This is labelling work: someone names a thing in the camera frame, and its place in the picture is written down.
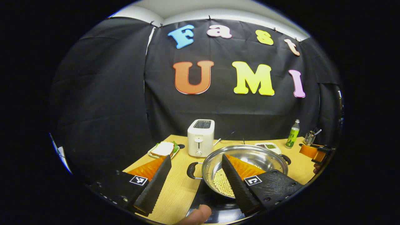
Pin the small white sandwich plate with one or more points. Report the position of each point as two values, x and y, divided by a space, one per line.
175 152

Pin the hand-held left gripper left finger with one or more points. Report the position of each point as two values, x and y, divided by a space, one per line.
154 187

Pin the green drink bottle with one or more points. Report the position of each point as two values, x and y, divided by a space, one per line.
292 136

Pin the pile of yellow soybeans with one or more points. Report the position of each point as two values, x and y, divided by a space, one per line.
222 184

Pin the stainless steel pot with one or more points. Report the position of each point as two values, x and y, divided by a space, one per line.
250 156

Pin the black backdrop cloth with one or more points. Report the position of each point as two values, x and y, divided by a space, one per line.
125 103

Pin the sandwich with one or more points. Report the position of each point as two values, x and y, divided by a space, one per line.
163 148

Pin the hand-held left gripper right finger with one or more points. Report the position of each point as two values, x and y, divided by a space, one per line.
237 187

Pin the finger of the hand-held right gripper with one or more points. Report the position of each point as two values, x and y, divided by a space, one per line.
309 151

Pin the black induction cooktop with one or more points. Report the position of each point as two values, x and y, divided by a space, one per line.
218 206

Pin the white divided bean plate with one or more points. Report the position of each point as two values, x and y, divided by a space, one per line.
268 146

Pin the white toaster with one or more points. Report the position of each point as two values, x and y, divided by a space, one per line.
200 137

